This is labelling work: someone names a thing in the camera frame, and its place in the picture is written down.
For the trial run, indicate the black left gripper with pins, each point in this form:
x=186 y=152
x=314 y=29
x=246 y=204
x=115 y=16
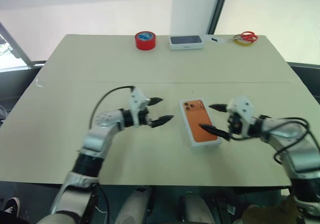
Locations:
x=145 y=118

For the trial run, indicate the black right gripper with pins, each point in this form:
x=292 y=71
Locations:
x=235 y=125

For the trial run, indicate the white phone box lid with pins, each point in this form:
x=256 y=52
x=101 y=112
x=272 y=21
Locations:
x=195 y=119

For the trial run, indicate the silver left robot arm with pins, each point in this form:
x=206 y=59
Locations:
x=95 y=139

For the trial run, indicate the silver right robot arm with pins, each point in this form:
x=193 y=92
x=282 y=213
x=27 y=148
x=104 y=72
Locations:
x=297 y=149

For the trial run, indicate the closed dark-print phone box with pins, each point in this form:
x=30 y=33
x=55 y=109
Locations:
x=186 y=42

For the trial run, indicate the red tape roll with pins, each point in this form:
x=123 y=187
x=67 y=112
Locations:
x=145 y=43

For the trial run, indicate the yellow tape roll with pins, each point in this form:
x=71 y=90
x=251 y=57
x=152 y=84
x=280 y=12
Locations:
x=243 y=44

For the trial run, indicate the white round disc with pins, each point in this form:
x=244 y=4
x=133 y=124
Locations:
x=220 y=39

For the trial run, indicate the black table strut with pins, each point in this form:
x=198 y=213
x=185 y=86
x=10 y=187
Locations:
x=223 y=210

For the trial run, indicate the yellow-brown bag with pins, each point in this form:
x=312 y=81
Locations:
x=270 y=211

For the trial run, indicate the black and white sneaker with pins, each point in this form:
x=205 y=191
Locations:
x=12 y=205

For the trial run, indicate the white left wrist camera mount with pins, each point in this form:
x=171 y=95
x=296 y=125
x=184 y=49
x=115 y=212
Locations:
x=136 y=101

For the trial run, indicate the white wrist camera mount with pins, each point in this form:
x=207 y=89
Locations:
x=243 y=106
x=136 y=101

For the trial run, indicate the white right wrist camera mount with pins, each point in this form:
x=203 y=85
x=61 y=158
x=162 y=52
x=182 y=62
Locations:
x=243 y=106

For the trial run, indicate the black window frame post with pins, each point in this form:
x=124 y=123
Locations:
x=218 y=7

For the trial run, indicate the black diagonal frame bar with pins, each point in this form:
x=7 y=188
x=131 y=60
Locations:
x=15 y=44

